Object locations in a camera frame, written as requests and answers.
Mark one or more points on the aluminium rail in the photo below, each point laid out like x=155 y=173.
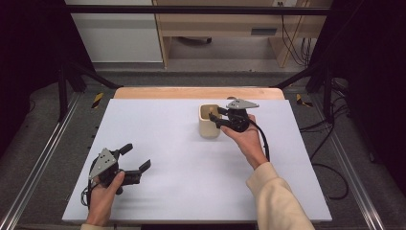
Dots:
x=354 y=179
x=41 y=159

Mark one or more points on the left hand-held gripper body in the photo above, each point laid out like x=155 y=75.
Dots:
x=102 y=163

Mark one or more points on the white board sheet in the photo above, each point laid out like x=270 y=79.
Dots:
x=178 y=191

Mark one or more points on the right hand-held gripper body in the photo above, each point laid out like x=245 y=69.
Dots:
x=238 y=119

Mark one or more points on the black horizontal frame bar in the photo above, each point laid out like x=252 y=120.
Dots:
x=191 y=10

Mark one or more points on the black frame strut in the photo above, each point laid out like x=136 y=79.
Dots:
x=327 y=92
x=63 y=96

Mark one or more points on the yellow-black tape strip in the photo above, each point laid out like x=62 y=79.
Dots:
x=300 y=99
x=97 y=100

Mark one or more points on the person's right hand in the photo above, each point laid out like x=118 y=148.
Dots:
x=250 y=143

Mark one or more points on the person's left hand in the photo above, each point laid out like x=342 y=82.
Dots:
x=101 y=204

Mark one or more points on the light wooden desk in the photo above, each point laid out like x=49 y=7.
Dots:
x=220 y=24

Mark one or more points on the grey desk label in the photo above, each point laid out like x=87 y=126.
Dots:
x=263 y=31

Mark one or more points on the beige square cup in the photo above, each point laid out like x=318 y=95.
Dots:
x=207 y=129

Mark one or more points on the white cabinet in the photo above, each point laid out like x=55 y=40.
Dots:
x=118 y=35

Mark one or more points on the black curtain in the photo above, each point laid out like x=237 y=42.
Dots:
x=32 y=48
x=376 y=80

